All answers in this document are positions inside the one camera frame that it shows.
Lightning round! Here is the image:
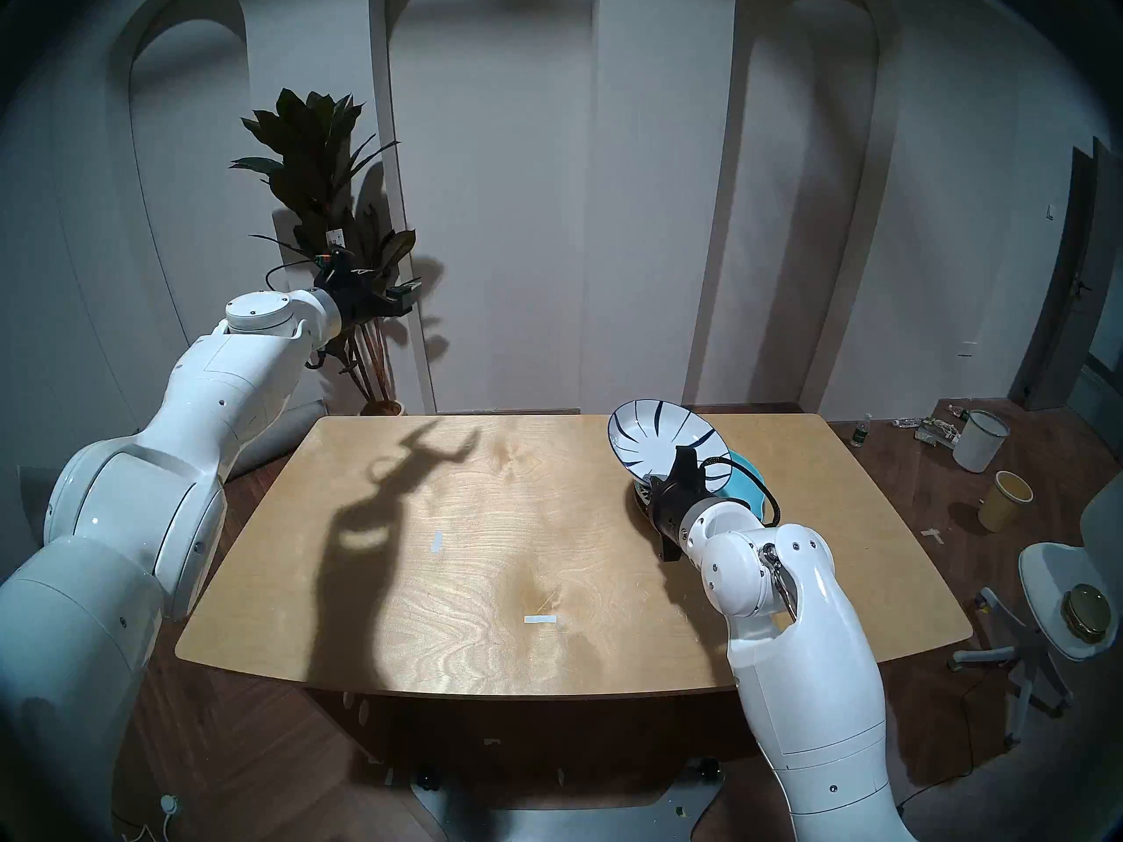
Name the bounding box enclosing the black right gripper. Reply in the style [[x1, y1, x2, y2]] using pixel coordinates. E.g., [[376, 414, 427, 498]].
[[651, 446, 713, 557]]

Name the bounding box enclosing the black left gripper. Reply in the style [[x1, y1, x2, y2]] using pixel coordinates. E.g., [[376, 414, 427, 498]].
[[314, 248, 422, 328]]

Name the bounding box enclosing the white plate with blue stripes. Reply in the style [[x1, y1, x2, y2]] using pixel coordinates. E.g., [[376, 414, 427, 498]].
[[607, 399, 733, 496]]

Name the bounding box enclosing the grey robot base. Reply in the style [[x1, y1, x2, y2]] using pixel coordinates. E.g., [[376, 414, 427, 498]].
[[411, 757, 727, 842]]

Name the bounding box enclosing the stack of gold plates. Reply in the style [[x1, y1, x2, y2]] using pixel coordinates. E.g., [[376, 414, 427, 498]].
[[1060, 583, 1113, 646]]

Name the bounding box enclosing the tall green leafy plant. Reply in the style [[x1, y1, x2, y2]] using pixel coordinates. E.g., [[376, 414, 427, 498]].
[[230, 89, 418, 403]]

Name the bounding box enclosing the rolled grey mat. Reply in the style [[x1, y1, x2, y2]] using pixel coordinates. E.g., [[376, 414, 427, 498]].
[[18, 400, 327, 556]]

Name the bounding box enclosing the white bucket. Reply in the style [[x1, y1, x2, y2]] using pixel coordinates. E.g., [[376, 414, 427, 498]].
[[953, 410, 1010, 474]]

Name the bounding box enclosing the brown paper bucket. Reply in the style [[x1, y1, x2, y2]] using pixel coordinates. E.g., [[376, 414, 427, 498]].
[[979, 470, 1034, 534]]

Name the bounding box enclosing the white swivel chair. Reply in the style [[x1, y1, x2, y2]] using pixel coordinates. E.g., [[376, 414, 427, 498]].
[[948, 472, 1123, 745]]

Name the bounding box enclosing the dark grey door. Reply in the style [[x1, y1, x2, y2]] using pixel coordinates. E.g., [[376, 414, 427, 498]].
[[1009, 134, 1123, 411]]

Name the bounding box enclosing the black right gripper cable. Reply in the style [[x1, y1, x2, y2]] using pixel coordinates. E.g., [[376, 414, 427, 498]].
[[702, 454, 783, 527]]

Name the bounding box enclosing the pile of cables and parts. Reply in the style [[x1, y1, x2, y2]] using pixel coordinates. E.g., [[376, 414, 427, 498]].
[[893, 415, 966, 451]]

